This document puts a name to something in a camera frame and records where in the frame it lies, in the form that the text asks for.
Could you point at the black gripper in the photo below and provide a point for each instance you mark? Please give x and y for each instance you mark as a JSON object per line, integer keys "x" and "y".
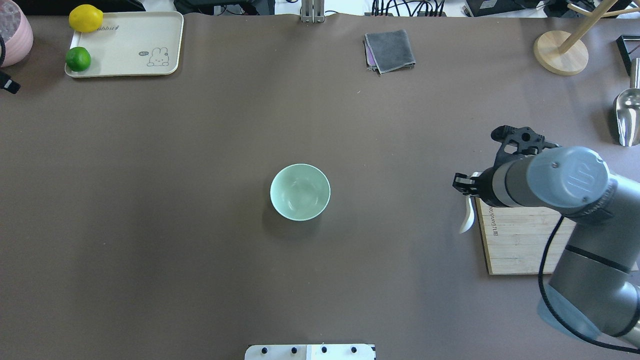
{"x": 483, "y": 184}

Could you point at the wooden mug tree stand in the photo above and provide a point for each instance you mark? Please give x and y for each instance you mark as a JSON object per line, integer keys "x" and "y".
{"x": 563, "y": 53}

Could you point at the steel scoop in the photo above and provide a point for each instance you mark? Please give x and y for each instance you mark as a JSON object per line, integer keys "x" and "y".
{"x": 627, "y": 109}

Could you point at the yellow lemon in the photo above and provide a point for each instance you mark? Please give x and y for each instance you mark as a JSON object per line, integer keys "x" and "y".
{"x": 85, "y": 18}

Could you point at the white ceramic spoon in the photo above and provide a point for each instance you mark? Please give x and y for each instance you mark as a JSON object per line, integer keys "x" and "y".
{"x": 470, "y": 216}

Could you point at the bamboo cutting board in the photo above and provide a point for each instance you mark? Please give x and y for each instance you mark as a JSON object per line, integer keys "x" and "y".
{"x": 514, "y": 238}

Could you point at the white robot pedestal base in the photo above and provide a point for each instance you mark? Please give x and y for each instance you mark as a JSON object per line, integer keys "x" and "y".
{"x": 322, "y": 351}

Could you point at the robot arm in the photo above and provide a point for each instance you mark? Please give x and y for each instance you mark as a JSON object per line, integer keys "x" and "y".
{"x": 589, "y": 294}

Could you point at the black box frame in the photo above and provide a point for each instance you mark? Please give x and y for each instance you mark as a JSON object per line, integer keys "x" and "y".
{"x": 627, "y": 45}

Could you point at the cream rabbit tray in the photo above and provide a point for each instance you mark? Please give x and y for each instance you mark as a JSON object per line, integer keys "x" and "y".
{"x": 132, "y": 44}

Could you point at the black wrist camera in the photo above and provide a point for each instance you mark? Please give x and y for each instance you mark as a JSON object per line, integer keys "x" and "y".
{"x": 518, "y": 143}

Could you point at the aluminium frame post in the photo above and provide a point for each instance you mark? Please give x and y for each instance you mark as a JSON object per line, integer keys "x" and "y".
{"x": 312, "y": 11}

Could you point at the green lime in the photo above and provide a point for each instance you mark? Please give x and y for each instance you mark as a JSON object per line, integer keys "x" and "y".
{"x": 78, "y": 59}

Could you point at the mint green bowl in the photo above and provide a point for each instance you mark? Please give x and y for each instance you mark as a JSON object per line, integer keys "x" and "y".
{"x": 300, "y": 192}

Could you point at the pink bowl of ice cubes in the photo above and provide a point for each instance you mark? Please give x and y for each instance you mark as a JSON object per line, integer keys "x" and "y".
{"x": 16, "y": 32}

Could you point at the grey folded cloth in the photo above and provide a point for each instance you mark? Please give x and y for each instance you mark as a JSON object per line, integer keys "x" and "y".
{"x": 389, "y": 51}

